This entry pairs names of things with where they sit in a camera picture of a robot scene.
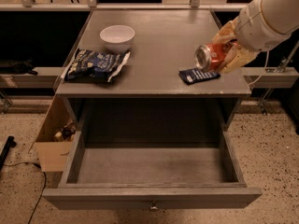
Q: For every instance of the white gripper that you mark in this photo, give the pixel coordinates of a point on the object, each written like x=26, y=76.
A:
x=256, y=30

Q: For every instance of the red coke can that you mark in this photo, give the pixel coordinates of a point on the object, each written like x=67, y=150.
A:
x=209, y=57

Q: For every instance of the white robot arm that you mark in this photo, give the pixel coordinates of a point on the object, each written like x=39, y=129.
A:
x=283, y=15

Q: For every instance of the open grey top drawer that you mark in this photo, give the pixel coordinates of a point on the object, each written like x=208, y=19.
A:
x=130, y=153

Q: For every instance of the metal drawer knob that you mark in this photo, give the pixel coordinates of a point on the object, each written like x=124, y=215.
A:
x=153, y=207

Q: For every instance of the dark blue snack bar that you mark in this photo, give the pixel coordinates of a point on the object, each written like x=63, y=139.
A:
x=195, y=75

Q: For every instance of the grey wooden cabinet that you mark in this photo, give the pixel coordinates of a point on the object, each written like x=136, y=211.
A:
x=164, y=44

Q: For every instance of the white ceramic bowl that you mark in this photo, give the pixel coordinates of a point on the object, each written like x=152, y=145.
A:
x=118, y=38

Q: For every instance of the blue white chip bag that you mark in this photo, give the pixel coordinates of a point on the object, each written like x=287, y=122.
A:
x=96, y=64

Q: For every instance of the items in cardboard box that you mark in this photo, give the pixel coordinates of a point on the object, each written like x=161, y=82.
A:
x=66, y=133

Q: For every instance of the cardboard box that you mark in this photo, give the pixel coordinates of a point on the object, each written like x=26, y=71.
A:
x=52, y=155

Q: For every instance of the black object on ledge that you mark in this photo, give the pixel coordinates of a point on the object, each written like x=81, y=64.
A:
x=17, y=67

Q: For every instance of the black bar on floor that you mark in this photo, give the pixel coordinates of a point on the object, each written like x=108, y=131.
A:
x=10, y=143

